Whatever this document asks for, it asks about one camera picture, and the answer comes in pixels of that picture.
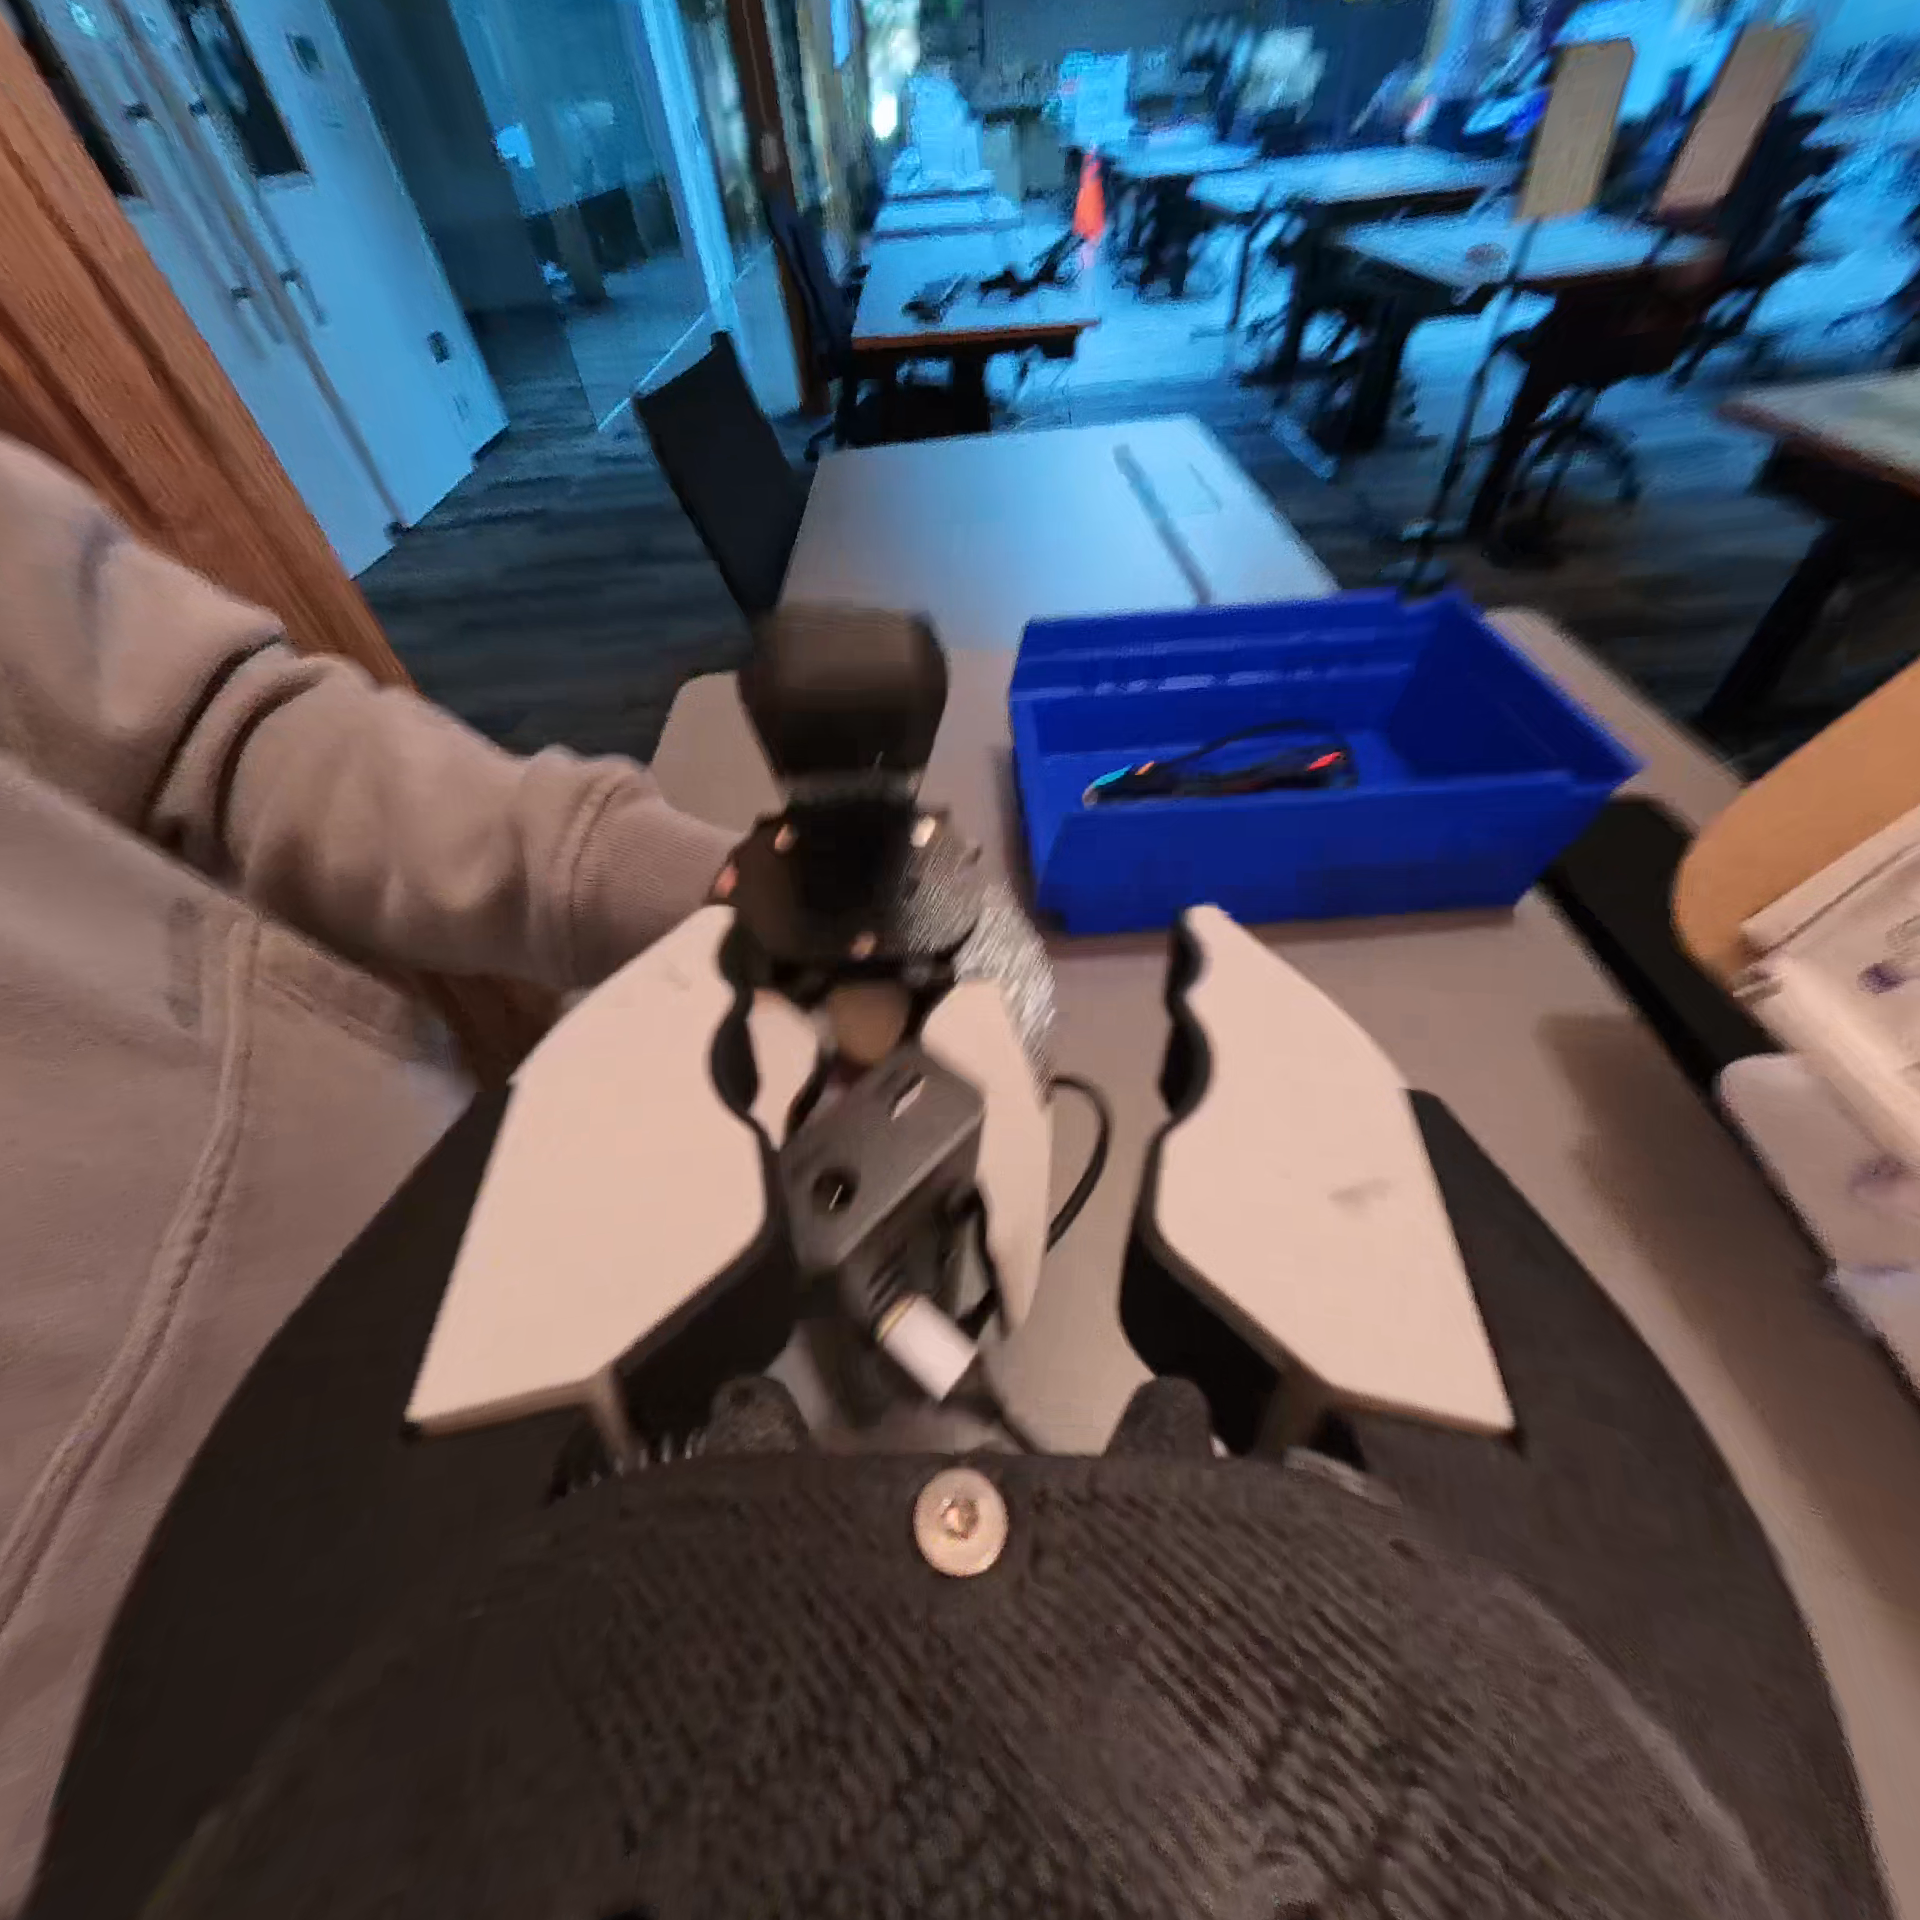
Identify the white usb plug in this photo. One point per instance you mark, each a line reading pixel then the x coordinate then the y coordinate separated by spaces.
pixel 932 1349

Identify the white double door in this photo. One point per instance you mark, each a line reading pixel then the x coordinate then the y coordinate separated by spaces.
pixel 346 301

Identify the wooden board on stand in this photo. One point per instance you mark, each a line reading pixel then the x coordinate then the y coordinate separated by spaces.
pixel 1734 120
pixel 1573 129

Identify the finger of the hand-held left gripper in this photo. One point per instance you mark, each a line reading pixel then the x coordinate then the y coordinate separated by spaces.
pixel 782 1066
pixel 1017 1156

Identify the black office chair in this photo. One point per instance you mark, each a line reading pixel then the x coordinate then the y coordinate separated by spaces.
pixel 721 450

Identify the blue plastic bin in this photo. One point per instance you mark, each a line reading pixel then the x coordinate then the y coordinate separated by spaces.
pixel 1349 855

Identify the curved wooden chair back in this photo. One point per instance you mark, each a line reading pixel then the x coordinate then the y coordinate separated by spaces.
pixel 1786 810

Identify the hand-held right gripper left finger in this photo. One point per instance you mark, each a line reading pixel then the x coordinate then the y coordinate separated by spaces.
pixel 600 1200

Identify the white plastic container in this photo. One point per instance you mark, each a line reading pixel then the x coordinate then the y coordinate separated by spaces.
pixel 1846 1050

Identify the person's left forearm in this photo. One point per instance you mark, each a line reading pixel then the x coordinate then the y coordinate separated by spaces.
pixel 452 839

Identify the wooden desk with black legs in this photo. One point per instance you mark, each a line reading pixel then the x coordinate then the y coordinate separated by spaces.
pixel 1501 254

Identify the grey folding table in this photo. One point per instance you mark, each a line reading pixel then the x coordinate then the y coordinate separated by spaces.
pixel 1021 518

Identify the dark grey usb hub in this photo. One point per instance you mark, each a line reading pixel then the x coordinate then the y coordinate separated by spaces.
pixel 886 1156

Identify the wooden door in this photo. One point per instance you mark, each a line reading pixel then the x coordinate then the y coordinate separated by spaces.
pixel 135 375

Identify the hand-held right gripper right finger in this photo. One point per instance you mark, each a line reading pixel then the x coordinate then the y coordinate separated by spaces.
pixel 1320 1200

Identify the orange traffic cone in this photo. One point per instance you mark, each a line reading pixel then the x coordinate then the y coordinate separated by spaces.
pixel 1092 196

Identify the wooden desk with black items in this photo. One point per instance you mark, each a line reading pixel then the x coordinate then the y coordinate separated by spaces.
pixel 975 308

